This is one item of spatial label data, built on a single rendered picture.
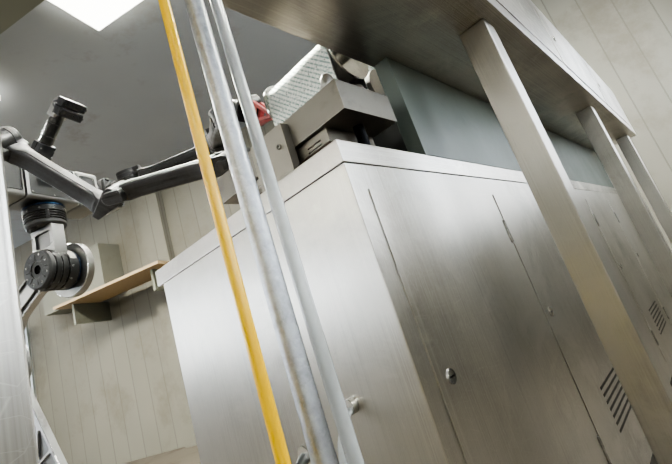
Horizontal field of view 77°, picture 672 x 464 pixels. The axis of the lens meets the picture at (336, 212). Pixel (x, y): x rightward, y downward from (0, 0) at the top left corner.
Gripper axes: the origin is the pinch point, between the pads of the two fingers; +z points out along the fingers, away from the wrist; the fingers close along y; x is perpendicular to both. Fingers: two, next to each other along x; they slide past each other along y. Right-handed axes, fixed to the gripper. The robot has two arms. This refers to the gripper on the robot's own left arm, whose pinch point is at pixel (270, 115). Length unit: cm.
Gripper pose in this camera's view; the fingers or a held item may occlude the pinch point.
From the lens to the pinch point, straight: 125.9
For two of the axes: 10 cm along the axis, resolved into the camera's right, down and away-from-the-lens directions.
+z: 7.8, 2.5, -5.8
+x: 1.8, -9.7, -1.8
